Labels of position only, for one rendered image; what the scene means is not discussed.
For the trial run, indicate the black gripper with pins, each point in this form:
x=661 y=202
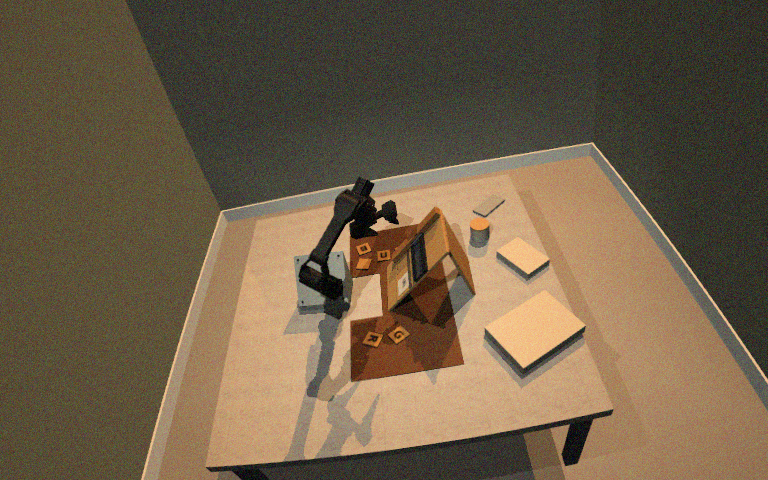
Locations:
x=361 y=228

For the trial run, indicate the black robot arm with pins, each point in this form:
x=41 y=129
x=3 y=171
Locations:
x=349 y=205

